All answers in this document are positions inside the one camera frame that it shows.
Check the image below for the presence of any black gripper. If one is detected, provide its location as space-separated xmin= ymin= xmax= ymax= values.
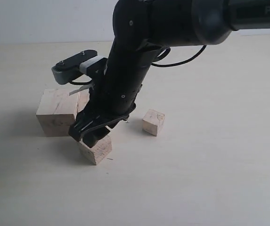
xmin=68 ymin=41 xmax=162 ymax=148

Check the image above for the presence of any third largest wooden cube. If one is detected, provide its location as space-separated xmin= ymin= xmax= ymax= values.
xmin=78 ymin=136 xmax=112 ymax=165

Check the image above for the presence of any second largest wooden cube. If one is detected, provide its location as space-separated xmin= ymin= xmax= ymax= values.
xmin=77 ymin=90 xmax=90 ymax=113

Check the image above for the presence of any smallest wooden cube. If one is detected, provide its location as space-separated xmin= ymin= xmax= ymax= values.
xmin=142 ymin=109 xmax=165 ymax=137

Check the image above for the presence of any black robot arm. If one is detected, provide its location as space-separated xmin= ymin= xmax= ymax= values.
xmin=69 ymin=0 xmax=270 ymax=147

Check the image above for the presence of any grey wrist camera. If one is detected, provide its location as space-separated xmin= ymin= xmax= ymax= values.
xmin=51 ymin=49 xmax=107 ymax=85

